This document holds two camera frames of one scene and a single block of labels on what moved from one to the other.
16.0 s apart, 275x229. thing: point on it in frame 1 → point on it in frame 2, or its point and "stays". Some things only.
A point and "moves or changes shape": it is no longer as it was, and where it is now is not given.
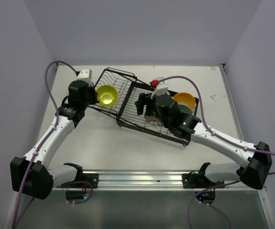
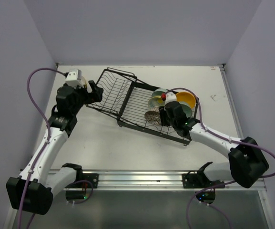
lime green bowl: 107,95 moves or changes shape
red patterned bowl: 153,119 stays
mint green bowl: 185,108 stays
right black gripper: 144,98 → 162,112
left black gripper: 94,99 stays
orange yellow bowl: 185,97 stays
